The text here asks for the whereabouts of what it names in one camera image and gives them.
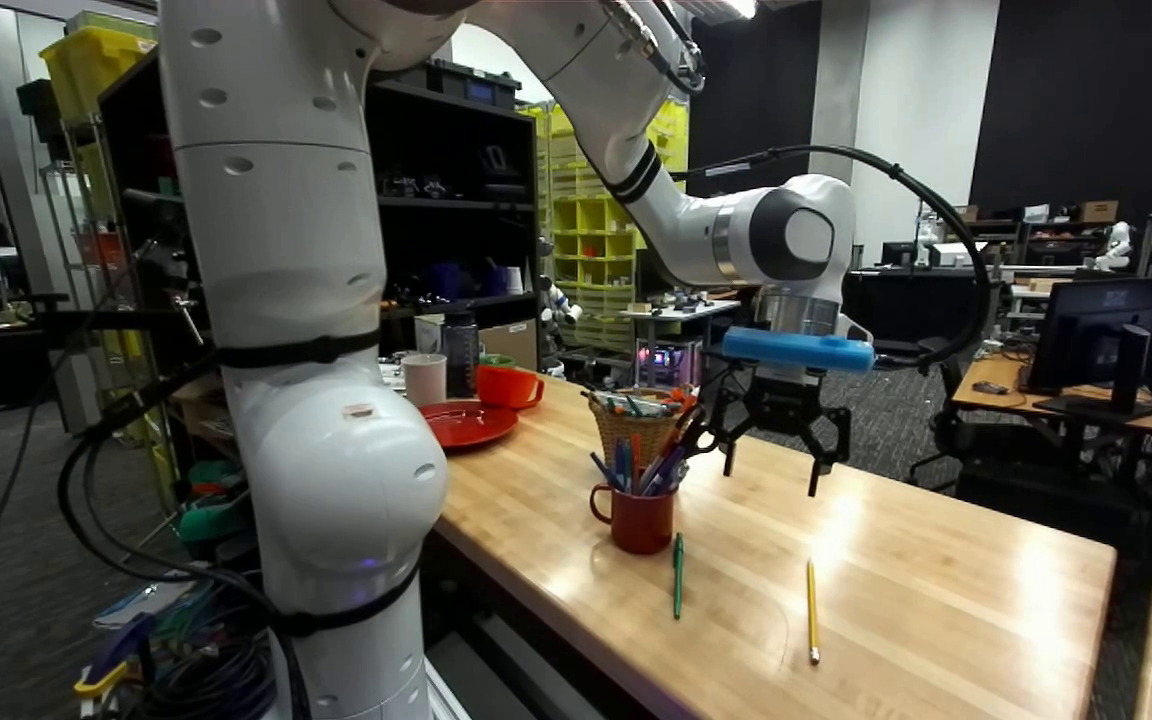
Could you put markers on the black shelving unit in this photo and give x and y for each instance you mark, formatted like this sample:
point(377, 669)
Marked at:
point(459, 162)

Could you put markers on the black office chair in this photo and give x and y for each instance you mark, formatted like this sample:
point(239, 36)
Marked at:
point(955, 427)

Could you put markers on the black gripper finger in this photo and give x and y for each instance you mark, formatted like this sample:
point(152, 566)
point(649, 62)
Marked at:
point(829, 445)
point(737, 442)

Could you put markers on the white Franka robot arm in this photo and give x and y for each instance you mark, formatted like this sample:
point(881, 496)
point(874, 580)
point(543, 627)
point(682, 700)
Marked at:
point(311, 464)

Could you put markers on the green pen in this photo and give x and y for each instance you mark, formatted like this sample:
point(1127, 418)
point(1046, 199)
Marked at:
point(678, 578)

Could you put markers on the blue pen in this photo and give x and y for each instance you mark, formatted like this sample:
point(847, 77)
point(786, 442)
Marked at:
point(607, 469)

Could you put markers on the black cabinet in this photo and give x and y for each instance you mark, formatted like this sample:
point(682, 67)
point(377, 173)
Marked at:
point(920, 307)

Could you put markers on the red plate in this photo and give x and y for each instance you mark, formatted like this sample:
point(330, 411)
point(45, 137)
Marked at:
point(470, 428)

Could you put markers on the red bowl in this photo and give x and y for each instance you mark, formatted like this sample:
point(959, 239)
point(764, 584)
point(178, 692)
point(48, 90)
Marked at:
point(508, 389)

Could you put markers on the wooden office desk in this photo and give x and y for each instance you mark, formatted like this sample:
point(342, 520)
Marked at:
point(1002, 387)

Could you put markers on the yellow pencil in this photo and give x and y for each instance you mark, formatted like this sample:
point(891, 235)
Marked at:
point(812, 612)

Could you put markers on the electronics box purple lights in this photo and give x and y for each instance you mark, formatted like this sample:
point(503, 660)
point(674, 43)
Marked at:
point(663, 363)

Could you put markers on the black scissors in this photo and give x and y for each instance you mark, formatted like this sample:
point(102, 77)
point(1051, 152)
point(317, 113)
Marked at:
point(682, 445)

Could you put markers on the white humanoid robot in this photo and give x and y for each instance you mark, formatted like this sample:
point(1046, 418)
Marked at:
point(1112, 245)

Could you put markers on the yellow bin rack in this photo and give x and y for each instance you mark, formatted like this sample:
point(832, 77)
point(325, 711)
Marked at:
point(589, 243)

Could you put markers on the dark bottle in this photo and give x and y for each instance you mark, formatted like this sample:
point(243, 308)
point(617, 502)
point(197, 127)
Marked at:
point(461, 352)

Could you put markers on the red mug with pens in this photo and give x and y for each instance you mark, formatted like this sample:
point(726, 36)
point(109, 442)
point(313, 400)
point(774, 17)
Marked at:
point(628, 427)

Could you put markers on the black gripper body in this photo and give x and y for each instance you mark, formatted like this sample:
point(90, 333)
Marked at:
point(794, 400)

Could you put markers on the computer monitor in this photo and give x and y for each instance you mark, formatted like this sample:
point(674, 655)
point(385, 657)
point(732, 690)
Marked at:
point(1083, 333)

